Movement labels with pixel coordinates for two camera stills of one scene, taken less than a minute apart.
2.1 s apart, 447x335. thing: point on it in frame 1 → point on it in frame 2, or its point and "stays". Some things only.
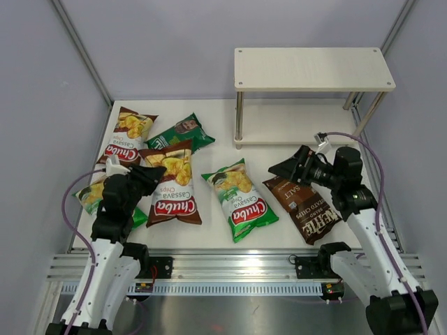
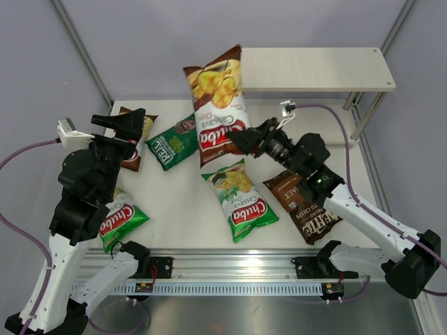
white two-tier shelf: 364,70 stays
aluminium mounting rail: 223,273 stays
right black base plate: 315,267 stays
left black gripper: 149,175 → 129,127
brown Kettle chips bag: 311,214 stays
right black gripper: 290,168 → 257,139
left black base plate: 158,268 stays
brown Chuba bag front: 174,195 → 220,107
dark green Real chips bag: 190,129 stays
